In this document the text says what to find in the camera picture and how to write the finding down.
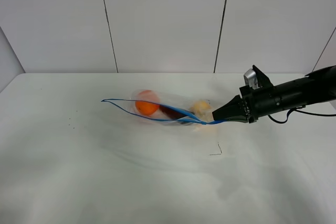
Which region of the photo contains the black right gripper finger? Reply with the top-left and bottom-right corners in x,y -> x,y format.
212,95 -> 246,118
213,115 -> 248,123

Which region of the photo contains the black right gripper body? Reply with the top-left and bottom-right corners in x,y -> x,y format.
239,86 -> 282,123

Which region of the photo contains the clear zip bag blue zipper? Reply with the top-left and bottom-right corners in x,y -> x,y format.
101,90 -> 225,132

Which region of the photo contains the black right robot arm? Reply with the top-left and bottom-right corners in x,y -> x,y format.
212,65 -> 335,123

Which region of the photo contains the yellow toy bell pepper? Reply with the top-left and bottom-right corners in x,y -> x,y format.
190,100 -> 213,121

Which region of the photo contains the dark purple toy eggplant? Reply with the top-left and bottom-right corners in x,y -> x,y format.
159,105 -> 195,125

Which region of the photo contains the orange toy fruit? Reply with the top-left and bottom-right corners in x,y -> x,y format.
135,90 -> 160,116

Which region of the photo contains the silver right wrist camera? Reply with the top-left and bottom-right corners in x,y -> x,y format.
244,65 -> 273,90

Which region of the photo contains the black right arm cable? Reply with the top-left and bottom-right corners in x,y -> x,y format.
267,105 -> 336,124

